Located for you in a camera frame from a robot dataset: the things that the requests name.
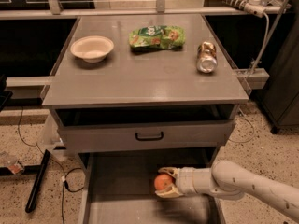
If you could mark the dark cabinet at right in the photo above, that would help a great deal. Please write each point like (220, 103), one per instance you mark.
(280, 97)

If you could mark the grey drawer cabinet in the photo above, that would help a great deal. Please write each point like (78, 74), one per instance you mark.
(125, 79)

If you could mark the green chip bag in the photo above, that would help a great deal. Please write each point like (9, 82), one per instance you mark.
(157, 37)

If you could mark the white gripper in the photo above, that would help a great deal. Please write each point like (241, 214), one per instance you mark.
(185, 181)

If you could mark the grey middle drawer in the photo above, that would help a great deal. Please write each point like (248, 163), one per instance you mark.
(119, 189)

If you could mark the black floor bar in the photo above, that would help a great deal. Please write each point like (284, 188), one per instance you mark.
(42, 167)

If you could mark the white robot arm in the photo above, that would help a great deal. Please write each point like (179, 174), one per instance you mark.
(229, 181)

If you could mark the white paper bowl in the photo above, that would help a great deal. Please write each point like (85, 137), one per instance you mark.
(92, 49)

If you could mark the grey drawer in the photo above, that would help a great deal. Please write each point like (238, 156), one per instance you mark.
(119, 189)
(113, 128)

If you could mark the black drawer handle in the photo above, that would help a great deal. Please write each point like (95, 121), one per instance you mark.
(148, 138)

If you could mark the silver soda can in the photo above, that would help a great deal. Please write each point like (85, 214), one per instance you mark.
(206, 58)

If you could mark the orange fruit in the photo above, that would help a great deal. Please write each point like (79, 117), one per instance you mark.
(162, 181)

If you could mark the striped handle white device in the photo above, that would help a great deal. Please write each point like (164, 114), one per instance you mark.
(253, 7)

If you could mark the grey top drawer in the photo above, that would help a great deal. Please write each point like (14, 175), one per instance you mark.
(113, 128)

